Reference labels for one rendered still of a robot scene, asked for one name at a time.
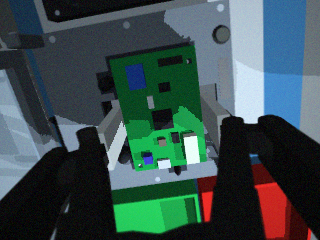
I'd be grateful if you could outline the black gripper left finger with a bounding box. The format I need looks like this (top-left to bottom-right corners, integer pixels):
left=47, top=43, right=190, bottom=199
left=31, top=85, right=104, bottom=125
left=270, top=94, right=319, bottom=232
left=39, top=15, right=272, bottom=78
left=0, top=106, right=127, bottom=240

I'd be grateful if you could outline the red bin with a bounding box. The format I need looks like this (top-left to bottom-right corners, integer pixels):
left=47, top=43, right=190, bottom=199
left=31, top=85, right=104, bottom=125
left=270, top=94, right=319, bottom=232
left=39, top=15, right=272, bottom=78
left=197, top=163, right=311, bottom=240

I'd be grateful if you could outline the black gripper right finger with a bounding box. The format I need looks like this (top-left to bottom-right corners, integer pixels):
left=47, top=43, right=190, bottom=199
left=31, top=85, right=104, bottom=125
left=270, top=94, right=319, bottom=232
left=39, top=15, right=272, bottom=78
left=200, top=92, right=320, bottom=240

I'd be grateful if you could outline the green circuit board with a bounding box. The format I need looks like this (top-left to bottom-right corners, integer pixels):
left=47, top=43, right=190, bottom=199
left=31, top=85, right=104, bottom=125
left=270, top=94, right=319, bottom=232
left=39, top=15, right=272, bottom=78
left=109, top=45, right=207, bottom=172

